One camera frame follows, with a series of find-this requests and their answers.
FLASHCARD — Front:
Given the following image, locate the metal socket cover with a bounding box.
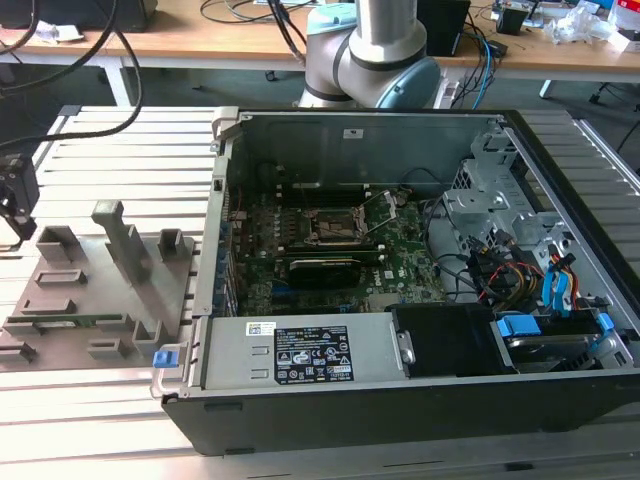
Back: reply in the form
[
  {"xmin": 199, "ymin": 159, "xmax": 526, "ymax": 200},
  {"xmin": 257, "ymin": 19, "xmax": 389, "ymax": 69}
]
[{"xmin": 355, "ymin": 191, "xmax": 404, "ymax": 236}]

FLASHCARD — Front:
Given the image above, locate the CPU socket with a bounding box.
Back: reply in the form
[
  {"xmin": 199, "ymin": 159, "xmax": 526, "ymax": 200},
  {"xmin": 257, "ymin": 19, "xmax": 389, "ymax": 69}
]
[{"xmin": 299, "ymin": 204, "xmax": 369, "ymax": 247}]

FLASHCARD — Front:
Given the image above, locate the grey parts rack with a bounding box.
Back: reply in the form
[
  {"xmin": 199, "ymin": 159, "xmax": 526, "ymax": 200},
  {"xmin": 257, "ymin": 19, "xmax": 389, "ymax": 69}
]
[{"xmin": 0, "ymin": 199, "xmax": 201, "ymax": 374}]

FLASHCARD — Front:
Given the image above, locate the green RAM stick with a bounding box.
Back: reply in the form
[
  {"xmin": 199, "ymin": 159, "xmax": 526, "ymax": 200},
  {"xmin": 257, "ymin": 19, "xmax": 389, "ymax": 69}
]
[{"xmin": 7, "ymin": 312, "xmax": 126, "ymax": 329}]

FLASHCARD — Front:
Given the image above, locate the crumpled white paper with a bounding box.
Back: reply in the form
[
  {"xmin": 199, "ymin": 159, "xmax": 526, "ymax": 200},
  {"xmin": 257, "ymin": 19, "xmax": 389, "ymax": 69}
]
[{"xmin": 30, "ymin": 12, "xmax": 86, "ymax": 45}]

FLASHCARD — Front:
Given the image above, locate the black equipment case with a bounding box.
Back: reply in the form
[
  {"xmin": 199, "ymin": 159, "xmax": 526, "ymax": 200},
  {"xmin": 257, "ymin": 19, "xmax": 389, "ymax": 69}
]
[{"xmin": 0, "ymin": 0, "xmax": 156, "ymax": 32}]

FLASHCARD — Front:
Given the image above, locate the wooden desk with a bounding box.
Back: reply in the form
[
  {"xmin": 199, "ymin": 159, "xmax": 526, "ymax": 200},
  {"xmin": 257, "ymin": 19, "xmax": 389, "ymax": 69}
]
[{"xmin": 0, "ymin": 0, "xmax": 640, "ymax": 84}]

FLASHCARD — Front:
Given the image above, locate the grey power supply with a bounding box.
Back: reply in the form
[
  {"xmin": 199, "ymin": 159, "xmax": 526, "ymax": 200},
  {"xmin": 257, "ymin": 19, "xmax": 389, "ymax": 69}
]
[{"xmin": 199, "ymin": 312, "xmax": 406, "ymax": 394}]

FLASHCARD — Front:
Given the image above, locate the black RAM slot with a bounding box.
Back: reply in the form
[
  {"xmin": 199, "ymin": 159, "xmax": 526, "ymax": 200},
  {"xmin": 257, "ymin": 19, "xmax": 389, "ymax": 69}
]
[
  {"xmin": 277, "ymin": 188, "xmax": 374, "ymax": 201},
  {"xmin": 277, "ymin": 238, "xmax": 385, "ymax": 254},
  {"xmin": 282, "ymin": 248, "xmax": 389, "ymax": 266},
  {"xmin": 274, "ymin": 180, "xmax": 371, "ymax": 194}
]

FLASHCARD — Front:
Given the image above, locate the black graphics card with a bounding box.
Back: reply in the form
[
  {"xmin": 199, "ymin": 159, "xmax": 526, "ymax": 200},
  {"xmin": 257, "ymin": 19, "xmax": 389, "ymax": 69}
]
[{"xmin": 287, "ymin": 257, "xmax": 362, "ymax": 291}]

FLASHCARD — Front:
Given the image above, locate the green motherboard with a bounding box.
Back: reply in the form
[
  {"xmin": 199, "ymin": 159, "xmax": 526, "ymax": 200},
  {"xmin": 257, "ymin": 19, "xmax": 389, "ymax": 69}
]
[{"xmin": 227, "ymin": 192, "xmax": 451, "ymax": 317}]

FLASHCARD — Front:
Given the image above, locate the black and grey PC case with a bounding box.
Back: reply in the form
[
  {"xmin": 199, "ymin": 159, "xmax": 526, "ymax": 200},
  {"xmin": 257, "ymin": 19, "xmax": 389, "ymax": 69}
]
[{"xmin": 149, "ymin": 106, "xmax": 640, "ymax": 457}]

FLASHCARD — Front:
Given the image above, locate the white power strip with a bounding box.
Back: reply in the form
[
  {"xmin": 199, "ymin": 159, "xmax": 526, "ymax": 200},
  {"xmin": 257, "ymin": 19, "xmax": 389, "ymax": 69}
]
[{"xmin": 439, "ymin": 79, "xmax": 461, "ymax": 109}]

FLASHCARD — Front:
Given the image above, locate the black plastic shroud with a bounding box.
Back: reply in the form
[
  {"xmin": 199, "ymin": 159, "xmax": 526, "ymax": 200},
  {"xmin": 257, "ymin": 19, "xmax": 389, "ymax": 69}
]
[{"xmin": 389, "ymin": 302, "xmax": 501, "ymax": 379}]

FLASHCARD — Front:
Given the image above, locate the metal drive cage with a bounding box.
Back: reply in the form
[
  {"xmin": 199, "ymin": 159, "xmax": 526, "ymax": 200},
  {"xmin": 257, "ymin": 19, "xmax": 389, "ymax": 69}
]
[{"xmin": 442, "ymin": 132, "xmax": 581, "ymax": 261}]

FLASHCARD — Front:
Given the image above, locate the black pen holder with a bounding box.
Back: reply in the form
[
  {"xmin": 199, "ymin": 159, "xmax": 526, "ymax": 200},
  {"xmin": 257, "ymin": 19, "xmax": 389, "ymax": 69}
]
[{"xmin": 499, "ymin": 4, "xmax": 529, "ymax": 36}]

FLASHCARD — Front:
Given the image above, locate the hard disk blue carrier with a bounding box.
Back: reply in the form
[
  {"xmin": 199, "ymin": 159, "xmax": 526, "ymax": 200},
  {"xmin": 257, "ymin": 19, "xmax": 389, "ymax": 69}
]
[{"xmin": 492, "ymin": 310, "xmax": 617, "ymax": 375}]

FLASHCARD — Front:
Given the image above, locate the clear plastic bag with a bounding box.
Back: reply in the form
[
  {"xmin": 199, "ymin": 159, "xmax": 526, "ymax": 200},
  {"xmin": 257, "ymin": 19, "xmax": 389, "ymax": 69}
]
[{"xmin": 542, "ymin": 2, "xmax": 614, "ymax": 47}]

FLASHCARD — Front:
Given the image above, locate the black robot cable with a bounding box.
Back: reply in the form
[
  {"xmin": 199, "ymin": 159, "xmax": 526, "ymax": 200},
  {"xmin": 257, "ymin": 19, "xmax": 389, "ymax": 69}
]
[{"xmin": 0, "ymin": 0, "xmax": 146, "ymax": 151}]

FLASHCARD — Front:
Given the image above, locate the long black cable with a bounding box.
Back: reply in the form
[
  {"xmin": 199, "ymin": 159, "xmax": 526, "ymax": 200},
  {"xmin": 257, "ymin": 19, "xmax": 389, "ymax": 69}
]
[{"xmin": 422, "ymin": 197, "xmax": 489, "ymax": 304}]

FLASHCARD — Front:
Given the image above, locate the blue network cable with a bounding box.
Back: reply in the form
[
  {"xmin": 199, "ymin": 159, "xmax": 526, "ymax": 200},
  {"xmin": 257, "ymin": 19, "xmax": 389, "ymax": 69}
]
[{"xmin": 472, "ymin": 39, "xmax": 496, "ymax": 109}]

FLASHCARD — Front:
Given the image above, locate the coloured power wire bundle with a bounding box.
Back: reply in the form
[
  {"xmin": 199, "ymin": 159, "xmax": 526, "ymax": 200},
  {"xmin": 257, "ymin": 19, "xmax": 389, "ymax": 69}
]
[{"xmin": 479, "ymin": 259, "xmax": 546, "ymax": 306}]

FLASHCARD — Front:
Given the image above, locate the blue flat data cable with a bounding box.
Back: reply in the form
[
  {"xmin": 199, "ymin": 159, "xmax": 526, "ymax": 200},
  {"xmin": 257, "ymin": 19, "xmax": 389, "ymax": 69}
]
[
  {"xmin": 542, "ymin": 259, "xmax": 565, "ymax": 317},
  {"xmin": 555, "ymin": 252, "xmax": 580, "ymax": 321}
]

